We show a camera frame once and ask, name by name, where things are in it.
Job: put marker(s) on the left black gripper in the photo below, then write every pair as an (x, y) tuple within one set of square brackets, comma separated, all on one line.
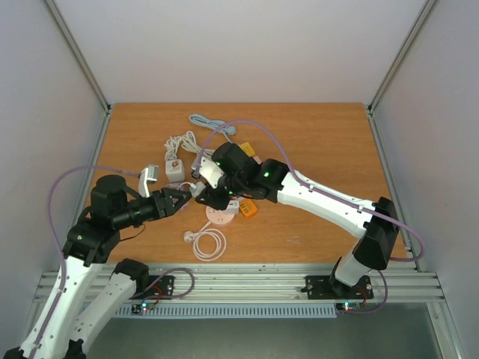
[(155, 195)]

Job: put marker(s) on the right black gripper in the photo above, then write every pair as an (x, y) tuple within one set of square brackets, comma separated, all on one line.
[(221, 195)]

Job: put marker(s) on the small white grey adapter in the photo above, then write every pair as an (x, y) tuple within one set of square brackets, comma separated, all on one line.
[(233, 207)]

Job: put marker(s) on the orange power strip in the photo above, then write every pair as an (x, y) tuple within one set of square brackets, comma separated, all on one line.
[(247, 208)]

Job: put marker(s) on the white cube socket with flower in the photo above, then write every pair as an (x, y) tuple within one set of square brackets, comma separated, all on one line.
[(174, 170)]

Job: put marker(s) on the yellow cube socket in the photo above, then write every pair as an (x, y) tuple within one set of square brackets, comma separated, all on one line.
[(248, 149)]

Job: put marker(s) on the white USB charger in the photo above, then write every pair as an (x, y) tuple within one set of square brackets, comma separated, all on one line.
[(195, 188)]

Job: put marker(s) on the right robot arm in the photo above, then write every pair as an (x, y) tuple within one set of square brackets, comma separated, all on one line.
[(230, 172)]

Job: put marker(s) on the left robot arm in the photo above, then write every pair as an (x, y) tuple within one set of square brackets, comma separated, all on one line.
[(67, 328)]

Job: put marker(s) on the pink round power socket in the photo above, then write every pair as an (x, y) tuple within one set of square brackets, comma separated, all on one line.
[(219, 218)]

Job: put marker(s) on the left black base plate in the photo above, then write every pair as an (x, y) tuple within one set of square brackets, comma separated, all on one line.
[(163, 288)]

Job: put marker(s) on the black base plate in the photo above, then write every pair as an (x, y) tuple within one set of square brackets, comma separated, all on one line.
[(319, 287), (163, 288)]

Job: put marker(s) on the blue slotted cable duct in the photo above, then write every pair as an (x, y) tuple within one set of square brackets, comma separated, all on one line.
[(228, 311)]

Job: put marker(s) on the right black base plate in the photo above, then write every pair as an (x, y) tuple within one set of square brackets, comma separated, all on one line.
[(319, 287)]

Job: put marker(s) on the aluminium rail frame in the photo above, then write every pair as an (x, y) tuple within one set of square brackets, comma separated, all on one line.
[(245, 286)]

